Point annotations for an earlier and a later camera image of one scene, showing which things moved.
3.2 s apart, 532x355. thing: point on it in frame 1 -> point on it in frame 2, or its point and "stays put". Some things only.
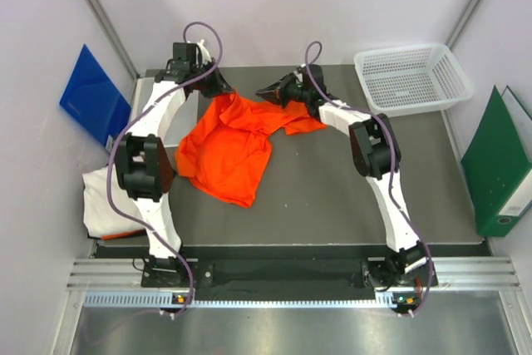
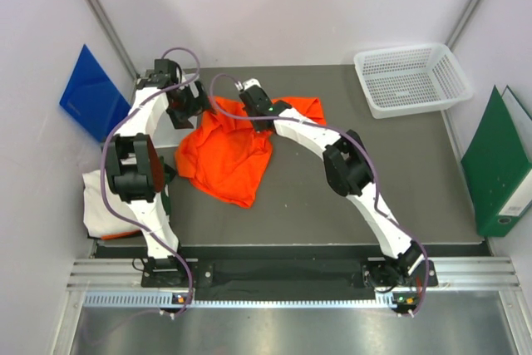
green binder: [497, 163] stays put
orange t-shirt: [226, 147] stays put
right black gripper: [276, 94] -> [258, 129]
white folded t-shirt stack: [100, 217] stays put
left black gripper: [219, 86] -> [198, 105]
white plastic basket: [406, 79] stays put
